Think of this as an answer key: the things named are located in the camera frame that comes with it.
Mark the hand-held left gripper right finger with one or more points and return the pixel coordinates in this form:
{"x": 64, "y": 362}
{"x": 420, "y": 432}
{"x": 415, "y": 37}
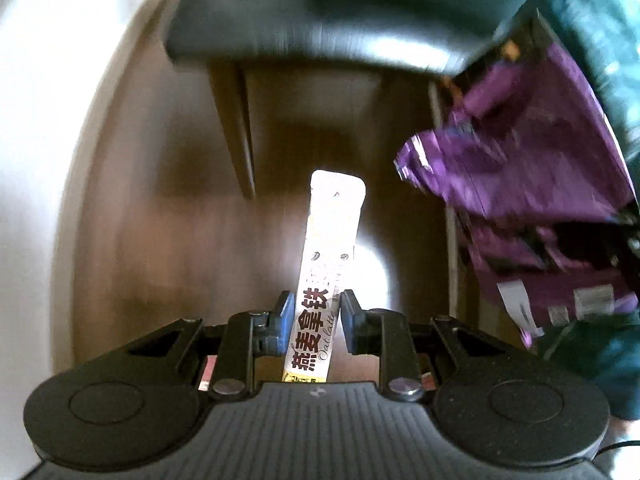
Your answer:
{"x": 352, "y": 322}

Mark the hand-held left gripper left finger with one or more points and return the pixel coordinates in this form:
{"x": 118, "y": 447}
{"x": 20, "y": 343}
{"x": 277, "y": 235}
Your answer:
{"x": 282, "y": 322}

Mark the white coffee sachet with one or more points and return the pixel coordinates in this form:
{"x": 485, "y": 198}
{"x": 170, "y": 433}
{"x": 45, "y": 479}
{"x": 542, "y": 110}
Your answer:
{"x": 330, "y": 230}

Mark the purple snack bag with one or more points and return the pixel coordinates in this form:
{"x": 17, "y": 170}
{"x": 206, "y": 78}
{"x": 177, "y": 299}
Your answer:
{"x": 525, "y": 160}

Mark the red packet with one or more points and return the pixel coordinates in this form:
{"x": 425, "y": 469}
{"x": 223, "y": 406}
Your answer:
{"x": 206, "y": 377}

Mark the white bed leg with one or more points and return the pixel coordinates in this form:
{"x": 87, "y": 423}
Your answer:
{"x": 452, "y": 260}

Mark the wooden chair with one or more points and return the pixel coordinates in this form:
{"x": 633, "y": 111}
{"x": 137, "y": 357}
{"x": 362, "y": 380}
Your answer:
{"x": 225, "y": 40}

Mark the teal checked blanket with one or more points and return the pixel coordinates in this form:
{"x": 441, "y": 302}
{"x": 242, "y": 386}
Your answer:
{"x": 600, "y": 0}

